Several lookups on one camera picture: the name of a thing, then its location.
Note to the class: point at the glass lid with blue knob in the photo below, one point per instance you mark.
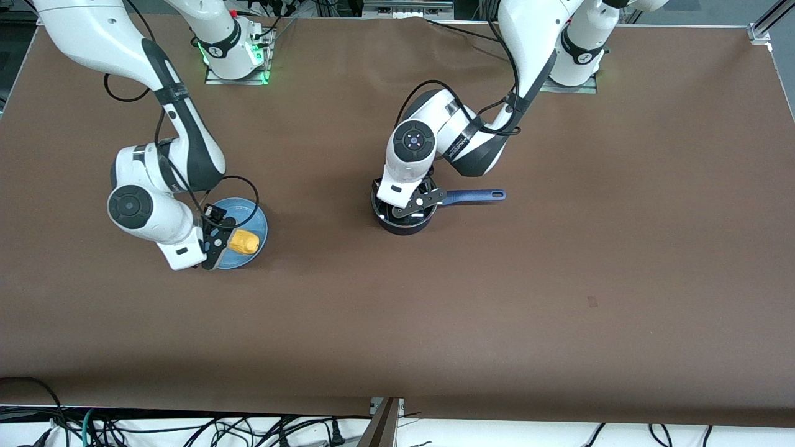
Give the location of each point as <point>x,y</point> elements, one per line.
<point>417,218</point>

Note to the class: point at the yellow potato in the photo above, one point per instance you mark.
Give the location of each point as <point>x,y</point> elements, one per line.
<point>244,242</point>

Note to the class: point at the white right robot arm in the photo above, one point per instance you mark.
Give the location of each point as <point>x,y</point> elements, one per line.
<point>87,31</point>

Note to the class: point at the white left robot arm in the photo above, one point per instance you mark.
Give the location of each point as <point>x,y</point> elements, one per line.
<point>534,37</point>

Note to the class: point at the blue round plate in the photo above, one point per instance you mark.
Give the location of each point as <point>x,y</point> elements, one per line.
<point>259,226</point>

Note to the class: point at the dark blue saucepan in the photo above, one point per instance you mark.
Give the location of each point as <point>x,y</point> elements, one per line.
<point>478,196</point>

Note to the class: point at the brown table cover sheet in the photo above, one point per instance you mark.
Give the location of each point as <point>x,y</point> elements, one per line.
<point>397,323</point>

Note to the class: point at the black power plug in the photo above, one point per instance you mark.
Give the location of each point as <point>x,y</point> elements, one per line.
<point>336,433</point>

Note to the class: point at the aluminium corner profile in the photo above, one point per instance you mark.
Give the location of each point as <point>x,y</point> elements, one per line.
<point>767,25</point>

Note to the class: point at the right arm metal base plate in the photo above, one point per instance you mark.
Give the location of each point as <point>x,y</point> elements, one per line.
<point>248,81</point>

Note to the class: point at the metal frame bar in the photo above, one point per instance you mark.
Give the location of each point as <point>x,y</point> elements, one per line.
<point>407,7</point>

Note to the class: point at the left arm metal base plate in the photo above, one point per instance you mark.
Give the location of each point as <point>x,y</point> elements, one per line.
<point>590,88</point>

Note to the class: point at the aluminium frame post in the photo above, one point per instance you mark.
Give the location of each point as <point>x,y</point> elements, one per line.
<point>385,425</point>

